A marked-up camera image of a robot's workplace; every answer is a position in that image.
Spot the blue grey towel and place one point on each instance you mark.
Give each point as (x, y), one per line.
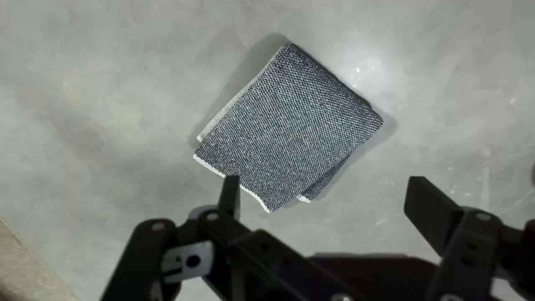
(288, 131)

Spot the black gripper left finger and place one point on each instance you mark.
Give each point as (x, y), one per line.
(236, 263)

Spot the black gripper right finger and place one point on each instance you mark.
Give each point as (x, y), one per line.
(475, 247)

